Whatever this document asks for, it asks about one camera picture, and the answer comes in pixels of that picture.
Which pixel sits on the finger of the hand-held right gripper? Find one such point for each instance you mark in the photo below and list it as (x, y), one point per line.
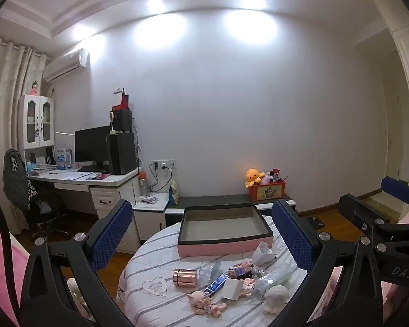
(361, 213)
(400, 189)

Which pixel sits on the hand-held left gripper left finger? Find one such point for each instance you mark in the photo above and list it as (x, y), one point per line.
(110, 238)

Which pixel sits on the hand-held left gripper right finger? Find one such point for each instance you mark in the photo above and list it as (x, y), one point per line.
(291, 238)

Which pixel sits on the long clear plastic box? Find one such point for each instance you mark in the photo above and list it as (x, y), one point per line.
(276, 277)

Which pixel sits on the pink block toy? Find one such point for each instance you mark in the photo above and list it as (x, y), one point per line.
(240, 269)

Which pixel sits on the white round figurine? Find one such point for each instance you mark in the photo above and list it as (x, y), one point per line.
(275, 298)

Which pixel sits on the pink block figure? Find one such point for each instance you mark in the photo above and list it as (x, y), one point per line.
(248, 284)

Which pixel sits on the pink and black box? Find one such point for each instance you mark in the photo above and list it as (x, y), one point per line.
(221, 247)

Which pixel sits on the rose gold canister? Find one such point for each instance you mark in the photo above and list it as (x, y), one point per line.
(184, 277)

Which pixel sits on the blue foil packet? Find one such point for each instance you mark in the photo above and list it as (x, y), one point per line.
(217, 284)

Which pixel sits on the pink pig figurine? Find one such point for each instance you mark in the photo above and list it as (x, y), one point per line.
(204, 301)

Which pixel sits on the white side cabinet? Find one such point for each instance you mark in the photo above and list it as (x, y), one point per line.
(150, 218)

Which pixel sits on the orange storage box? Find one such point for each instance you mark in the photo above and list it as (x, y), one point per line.
(267, 192)

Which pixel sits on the small pink packet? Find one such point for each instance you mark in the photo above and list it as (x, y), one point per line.
(148, 199)

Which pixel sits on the white desk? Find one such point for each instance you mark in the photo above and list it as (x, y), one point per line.
(116, 180)

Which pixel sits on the cream plush toy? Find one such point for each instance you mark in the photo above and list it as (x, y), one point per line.
(76, 289)

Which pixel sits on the pink mouse pad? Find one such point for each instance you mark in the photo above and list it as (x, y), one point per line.
(100, 177)

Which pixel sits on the orange-capped water bottle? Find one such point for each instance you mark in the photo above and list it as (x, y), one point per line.
(142, 184)

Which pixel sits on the white door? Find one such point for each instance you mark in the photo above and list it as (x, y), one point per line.
(392, 126)

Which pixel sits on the pink plush toy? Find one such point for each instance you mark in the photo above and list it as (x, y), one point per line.
(267, 179)

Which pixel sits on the black office chair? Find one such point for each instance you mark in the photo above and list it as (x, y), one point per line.
(46, 211)

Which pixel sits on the yellow octopus plush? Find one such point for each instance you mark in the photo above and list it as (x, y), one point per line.
(254, 177)

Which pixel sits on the white papers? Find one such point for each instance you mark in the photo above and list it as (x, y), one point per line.
(70, 176)

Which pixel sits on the yellow snack bag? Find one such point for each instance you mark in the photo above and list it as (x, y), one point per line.
(173, 194)

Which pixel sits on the black low bench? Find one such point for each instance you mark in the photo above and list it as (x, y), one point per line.
(218, 199)

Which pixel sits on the black computer tower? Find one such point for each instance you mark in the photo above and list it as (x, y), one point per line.
(123, 153)

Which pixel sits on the blue and white box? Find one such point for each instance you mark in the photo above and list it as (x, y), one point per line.
(63, 160)

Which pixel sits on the black monitor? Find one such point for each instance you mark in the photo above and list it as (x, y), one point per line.
(92, 146)

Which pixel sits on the stack of books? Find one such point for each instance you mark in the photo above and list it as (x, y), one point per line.
(42, 167)

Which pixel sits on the pink blanket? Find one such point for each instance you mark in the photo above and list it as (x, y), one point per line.
(3, 262)

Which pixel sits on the cream desk fan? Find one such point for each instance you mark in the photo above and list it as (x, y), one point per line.
(112, 122)

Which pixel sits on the black speaker box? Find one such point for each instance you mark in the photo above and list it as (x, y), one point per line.
(122, 121)

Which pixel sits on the red folder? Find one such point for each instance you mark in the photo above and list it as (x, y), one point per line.
(122, 104)

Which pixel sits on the white glass-door cabinet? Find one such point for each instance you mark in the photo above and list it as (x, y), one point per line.
(37, 122)

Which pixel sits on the pink doll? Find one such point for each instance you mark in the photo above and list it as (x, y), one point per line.
(34, 88)

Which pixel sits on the white air conditioner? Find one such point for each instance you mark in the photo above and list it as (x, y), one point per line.
(66, 64)

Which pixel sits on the cream curtain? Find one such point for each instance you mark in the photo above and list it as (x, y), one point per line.
(6, 92)

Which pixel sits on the white wall socket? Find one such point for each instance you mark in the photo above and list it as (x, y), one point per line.
(163, 164)

